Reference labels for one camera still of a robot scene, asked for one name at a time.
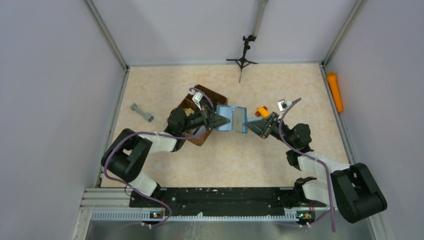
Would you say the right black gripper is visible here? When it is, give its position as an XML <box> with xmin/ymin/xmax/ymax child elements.
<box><xmin>244</xmin><ymin>111</ymin><xmax>297</xmax><ymax>148</ymax></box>

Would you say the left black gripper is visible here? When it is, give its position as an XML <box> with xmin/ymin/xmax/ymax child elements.
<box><xmin>180</xmin><ymin>103</ymin><xmax>230</xmax><ymax>133</ymax></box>

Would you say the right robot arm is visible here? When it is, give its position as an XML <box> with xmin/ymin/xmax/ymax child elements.
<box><xmin>244</xmin><ymin>112</ymin><xmax>388</xmax><ymax>223</ymax></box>

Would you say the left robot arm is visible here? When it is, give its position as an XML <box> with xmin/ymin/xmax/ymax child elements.
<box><xmin>101</xmin><ymin>106</ymin><xmax>230</xmax><ymax>207</ymax></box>

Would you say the orange toy car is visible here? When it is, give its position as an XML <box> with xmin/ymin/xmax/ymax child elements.
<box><xmin>255</xmin><ymin>106</ymin><xmax>270</xmax><ymax>118</ymax></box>

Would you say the brown woven divided basket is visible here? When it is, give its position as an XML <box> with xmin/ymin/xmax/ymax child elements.
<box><xmin>177</xmin><ymin>84</ymin><xmax>230</xmax><ymax>147</ymax></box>

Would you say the black mini tripod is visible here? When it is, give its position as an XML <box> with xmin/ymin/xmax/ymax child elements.
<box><xmin>226</xmin><ymin>34</ymin><xmax>258</xmax><ymax>83</ymax></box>

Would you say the grey plastic dumbbell part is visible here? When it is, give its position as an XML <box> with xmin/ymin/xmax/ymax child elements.
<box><xmin>130</xmin><ymin>103</ymin><xmax>154</xmax><ymax>123</ymax></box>

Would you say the orange flashlight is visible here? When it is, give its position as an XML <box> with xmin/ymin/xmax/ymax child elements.
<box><xmin>326</xmin><ymin>72</ymin><xmax>344</xmax><ymax>113</ymax></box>

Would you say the grey vertical pole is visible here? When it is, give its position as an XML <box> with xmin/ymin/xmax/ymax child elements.
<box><xmin>251</xmin><ymin>0</ymin><xmax>269</xmax><ymax>39</ymax></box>

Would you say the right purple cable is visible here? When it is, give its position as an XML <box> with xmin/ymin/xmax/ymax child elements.
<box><xmin>278</xmin><ymin>97</ymin><xmax>337</xmax><ymax>233</ymax></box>

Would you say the purple cable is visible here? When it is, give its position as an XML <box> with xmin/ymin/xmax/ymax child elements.
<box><xmin>103</xmin><ymin>87</ymin><xmax>216</xmax><ymax>228</ymax></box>
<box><xmin>278</xmin><ymin>97</ymin><xmax>337</xmax><ymax>233</ymax></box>

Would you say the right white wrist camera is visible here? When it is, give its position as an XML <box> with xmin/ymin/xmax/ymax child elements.
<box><xmin>277</xmin><ymin>99</ymin><xmax>293</xmax><ymax>119</ymax></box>

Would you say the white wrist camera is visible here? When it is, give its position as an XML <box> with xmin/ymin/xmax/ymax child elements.
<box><xmin>189</xmin><ymin>90</ymin><xmax>204</xmax><ymax>109</ymax></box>
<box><xmin>277</xmin><ymin>99</ymin><xmax>293</xmax><ymax>119</ymax></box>

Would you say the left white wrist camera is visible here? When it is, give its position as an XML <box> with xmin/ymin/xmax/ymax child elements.
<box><xmin>189</xmin><ymin>90</ymin><xmax>204</xmax><ymax>109</ymax></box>

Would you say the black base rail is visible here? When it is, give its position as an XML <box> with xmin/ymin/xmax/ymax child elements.
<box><xmin>129</xmin><ymin>187</ymin><xmax>325</xmax><ymax>217</ymax></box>

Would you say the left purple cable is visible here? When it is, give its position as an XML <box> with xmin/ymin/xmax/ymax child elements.
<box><xmin>103</xmin><ymin>87</ymin><xmax>216</xmax><ymax>228</ymax></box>

